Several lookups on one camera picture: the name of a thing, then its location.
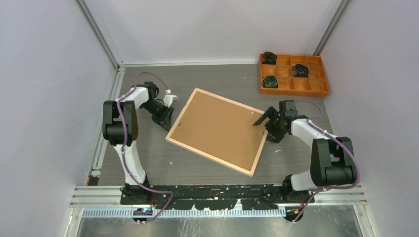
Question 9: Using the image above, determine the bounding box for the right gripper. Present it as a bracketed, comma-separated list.
[253, 107, 286, 144]

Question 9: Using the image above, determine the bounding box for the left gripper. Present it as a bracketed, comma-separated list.
[142, 101, 174, 131]

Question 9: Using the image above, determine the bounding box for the white wooden picture frame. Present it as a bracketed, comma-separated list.
[165, 87, 268, 178]

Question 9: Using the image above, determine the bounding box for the brown backing board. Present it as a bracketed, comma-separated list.
[169, 91, 265, 173]

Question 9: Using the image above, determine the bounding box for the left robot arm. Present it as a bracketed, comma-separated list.
[102, 82, 177, 204]

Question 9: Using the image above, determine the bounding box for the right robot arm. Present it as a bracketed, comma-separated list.
[253, 100, 360, 203]

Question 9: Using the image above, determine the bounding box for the blue yellow tape roll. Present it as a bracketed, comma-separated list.
[262, 75, 279, 88]

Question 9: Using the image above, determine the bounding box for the orange compartment tray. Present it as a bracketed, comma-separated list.
[258, 53, 330, 98]

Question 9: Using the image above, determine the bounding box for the black tape roll middle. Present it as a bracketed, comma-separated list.
[293, 64, 310, 78]

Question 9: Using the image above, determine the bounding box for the black tape roll top-left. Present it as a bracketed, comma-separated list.
[261, 51, 277, 65]

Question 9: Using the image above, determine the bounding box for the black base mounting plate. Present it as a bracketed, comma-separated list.
[120, 184, 309, 210]

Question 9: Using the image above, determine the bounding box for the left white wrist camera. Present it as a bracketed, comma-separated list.
[163, 89, 178, 108]

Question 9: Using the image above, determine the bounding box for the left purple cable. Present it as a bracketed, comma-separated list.
[116, 71, 174, 224]

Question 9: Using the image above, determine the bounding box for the aluminium rail front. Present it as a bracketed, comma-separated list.
[70, 184, 367, 210]

